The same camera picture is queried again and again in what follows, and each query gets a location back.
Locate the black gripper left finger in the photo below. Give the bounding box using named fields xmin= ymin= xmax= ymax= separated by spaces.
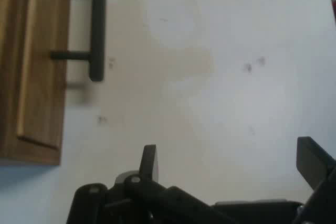
xmin=65 ymin=144 xmax=232 ymax=224

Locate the black bar drawer handle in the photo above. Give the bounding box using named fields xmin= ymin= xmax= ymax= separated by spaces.
xmin=50 ymin=0 xmax=108 ymax=82

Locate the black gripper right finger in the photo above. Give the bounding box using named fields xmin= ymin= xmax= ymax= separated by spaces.
xmin=290 ymin=136 xmax=336 ymax=224

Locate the wooden cabinet drawer front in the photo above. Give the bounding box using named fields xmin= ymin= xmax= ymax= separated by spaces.
xmin=0 ymin=0 xmax=72 ymax=167

